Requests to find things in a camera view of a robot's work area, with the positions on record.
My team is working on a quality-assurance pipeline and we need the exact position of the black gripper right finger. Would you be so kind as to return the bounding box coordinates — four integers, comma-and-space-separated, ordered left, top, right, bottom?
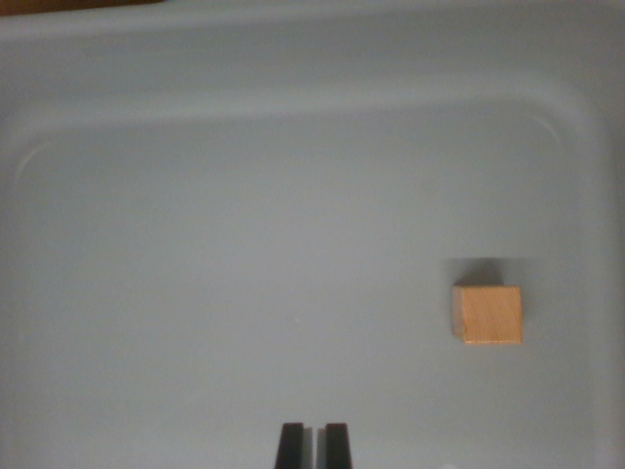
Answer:
315, 422, 354, 469

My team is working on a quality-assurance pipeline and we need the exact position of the wooden cube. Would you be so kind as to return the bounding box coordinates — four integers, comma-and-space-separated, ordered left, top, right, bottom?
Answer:
450, 284, 524, 347

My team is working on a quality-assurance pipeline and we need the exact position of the grey plastic bin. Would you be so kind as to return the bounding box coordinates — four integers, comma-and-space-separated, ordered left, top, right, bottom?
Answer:
0, 0, 625, 469

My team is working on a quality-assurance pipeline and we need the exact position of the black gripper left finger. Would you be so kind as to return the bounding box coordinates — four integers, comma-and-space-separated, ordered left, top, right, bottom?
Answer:
274, 422, 315, 469

